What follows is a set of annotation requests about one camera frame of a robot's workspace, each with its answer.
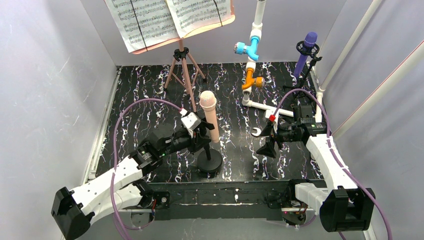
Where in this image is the black round-base mic stand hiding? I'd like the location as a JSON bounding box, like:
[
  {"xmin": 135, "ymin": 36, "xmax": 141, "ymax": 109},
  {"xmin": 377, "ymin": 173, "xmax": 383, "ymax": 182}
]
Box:
[{"xmin": 197, "ymin": 131, "xmax": 223, "ymax": 174}]

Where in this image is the pink microphone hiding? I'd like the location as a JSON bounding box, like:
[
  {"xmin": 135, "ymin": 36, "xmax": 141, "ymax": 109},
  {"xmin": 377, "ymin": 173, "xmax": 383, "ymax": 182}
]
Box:
[{"xmin": 199, "ymin": 90, "xmax": 220, "ymax": 143}]

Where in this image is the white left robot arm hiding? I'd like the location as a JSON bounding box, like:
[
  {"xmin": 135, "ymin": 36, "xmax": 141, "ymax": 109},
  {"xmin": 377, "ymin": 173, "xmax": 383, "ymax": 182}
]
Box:
[{"xmin": 51, "ymin": 119, "xmax": 217, "ymax": 240}]

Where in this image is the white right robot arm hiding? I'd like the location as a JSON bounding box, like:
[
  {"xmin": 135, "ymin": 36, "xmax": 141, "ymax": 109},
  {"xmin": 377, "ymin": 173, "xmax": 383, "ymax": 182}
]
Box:
[{"xmin": 252, "ymin": 105, "xmax": 375, "ymax": 232}]

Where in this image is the silver open-end wrench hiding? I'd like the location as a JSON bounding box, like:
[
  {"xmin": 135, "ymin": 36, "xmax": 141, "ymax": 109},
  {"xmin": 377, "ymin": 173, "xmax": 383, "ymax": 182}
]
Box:
[{"xmin": 250, "ymin": 127, "xmax": 262, "ymax": 138}]

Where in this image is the black tripod mic stand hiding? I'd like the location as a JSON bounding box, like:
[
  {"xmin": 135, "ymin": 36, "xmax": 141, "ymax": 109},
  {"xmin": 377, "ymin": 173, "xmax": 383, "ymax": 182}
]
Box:
[{"xmin": 282, "ymin": 40, "xmax": 323, "ymax": 100}]

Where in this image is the orange pipe valve fitting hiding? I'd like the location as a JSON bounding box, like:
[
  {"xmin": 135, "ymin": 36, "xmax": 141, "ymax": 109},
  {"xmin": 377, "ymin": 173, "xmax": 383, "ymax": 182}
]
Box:
[{"xmin": 241, "ymin": 67, "xmax": 264, "ymax": 90}]

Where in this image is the pink tripod music stand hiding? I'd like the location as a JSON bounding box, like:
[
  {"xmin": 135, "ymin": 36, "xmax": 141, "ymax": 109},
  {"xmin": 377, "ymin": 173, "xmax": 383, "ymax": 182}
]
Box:
[{"xmin": 163, "ymin": 39, "xmax": 207, "ymax": 113}]

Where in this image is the purple microphone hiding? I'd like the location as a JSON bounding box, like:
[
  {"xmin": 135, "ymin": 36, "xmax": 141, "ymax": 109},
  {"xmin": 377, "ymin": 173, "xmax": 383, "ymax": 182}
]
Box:
[{"xmin": 293, "ymin": 31, "xmax": 320, "ymax": 79}]

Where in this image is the sheet music book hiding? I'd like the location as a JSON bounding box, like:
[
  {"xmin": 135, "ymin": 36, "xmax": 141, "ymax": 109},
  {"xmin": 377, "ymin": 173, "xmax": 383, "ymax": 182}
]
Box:
[{"xmin": 105, "ymin": 0, "xmax": 235, "ymax": 54}]

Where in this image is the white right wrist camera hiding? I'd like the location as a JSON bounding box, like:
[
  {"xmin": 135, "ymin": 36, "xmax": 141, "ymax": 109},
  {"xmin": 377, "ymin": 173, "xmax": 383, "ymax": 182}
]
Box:
[{"xmin": 264, "ymin": 109, "xmax": 278, "ymax": 132}]

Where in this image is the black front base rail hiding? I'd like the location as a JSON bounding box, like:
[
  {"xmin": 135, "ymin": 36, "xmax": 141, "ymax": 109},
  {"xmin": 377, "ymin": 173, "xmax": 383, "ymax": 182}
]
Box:
[{"xmin": 149, "ymin": 180, "xmax": 313, "ymax": 221}]

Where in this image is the white PVC pipe frame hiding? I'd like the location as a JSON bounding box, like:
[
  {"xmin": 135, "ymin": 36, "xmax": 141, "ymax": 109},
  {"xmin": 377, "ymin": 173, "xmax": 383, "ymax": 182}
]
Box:
[{"xmin": 234, "ymin": 0, "xmax": 322, "ymax": 114}]

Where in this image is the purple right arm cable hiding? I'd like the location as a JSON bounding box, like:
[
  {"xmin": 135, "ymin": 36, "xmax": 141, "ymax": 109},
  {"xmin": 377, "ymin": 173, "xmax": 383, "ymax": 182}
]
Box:
[{"xmin": 273, "ymin": 88, "xmax": 393, "ymax": 240}]

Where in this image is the white wall pipe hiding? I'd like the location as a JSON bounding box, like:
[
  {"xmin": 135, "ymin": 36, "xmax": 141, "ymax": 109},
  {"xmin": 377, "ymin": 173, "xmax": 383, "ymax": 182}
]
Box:
[{"xmin": 319, "ymin": 0, "xmax": 382, "ymax": 92}]

